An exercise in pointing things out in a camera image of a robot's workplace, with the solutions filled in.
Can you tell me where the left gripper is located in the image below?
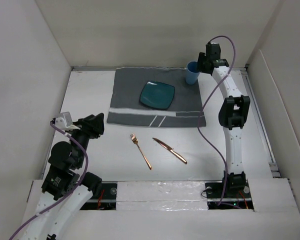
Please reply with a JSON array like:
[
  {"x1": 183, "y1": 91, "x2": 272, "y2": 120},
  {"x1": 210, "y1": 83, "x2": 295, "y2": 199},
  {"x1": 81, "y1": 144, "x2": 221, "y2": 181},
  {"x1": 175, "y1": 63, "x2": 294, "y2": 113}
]
[{"x1": 68, "y1": 112, "x2": 104, "y2": 167}]

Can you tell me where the blue plastic cup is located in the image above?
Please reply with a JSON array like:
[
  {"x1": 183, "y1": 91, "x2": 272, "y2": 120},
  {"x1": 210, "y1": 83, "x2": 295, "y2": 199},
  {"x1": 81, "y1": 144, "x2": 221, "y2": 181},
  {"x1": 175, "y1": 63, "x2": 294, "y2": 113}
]
[{"x1": 185, "y1": 61, "x2": 200, "y2": 85}]

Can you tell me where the copper fork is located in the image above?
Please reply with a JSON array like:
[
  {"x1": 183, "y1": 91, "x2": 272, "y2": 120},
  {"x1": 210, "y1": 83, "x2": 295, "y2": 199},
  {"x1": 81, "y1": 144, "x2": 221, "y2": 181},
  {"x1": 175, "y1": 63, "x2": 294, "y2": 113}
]
[{"x1": 130, "y1": 133, "x2": 153, "y2": 170}]

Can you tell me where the grey striped cloth placemat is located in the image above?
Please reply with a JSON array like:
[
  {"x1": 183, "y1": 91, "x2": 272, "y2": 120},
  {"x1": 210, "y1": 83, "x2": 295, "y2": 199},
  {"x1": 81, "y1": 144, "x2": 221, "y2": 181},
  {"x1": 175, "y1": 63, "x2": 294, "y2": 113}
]
[{"x1": 106, "y1": 67, "x2": 207, "y2": 128}]

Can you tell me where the teal square plate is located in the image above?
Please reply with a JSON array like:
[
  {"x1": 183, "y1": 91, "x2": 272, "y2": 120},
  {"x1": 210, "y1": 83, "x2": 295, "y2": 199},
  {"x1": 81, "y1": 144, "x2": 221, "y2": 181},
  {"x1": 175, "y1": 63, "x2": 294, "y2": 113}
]
[{"x1": 139, "y1": 81, "x2": 176, "y2": 110}]

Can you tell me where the copper knife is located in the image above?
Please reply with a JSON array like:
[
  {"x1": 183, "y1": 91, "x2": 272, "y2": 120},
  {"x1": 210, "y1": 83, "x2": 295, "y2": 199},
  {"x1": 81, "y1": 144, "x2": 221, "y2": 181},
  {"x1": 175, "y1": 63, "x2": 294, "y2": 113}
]
[{"x1": 152, "y1": 137, "x2": 188, "y2": 164}]

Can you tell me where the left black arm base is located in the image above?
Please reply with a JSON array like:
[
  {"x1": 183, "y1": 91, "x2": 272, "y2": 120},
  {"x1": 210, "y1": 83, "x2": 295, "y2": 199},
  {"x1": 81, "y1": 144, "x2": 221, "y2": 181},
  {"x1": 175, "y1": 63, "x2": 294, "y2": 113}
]
[{"x1": 80, "y1": 172, "x2": 118, "y2": 211}]

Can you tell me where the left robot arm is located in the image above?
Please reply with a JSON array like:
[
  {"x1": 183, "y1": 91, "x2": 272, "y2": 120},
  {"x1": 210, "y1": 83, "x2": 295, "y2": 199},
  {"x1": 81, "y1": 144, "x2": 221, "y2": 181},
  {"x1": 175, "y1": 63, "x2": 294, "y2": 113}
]
[{"x1": 21, "y1": 112, "x2": 105, "y2": 240}]

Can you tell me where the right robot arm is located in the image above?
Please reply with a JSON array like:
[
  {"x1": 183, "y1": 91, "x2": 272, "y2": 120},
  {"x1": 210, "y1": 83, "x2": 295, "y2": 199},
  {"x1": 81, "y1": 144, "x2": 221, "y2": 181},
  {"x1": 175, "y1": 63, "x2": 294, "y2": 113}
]
[{"x1": 197, "y1": 41, "x2": 251, "y2": 198}]

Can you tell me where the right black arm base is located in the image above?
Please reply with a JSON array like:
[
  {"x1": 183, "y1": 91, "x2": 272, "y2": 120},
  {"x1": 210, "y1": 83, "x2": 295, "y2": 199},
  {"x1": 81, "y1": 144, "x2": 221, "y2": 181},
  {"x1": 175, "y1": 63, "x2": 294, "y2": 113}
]
[{"x1": 200, "y1": 172, "x2": 254, "y2": 210}]

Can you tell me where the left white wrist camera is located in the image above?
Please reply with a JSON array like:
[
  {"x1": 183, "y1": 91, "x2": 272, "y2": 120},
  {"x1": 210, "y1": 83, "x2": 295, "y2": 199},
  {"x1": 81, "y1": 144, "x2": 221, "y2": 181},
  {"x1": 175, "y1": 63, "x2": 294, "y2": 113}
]
[{"x1": 52, "y1": 111, "x2": 80, "y2": 131}]

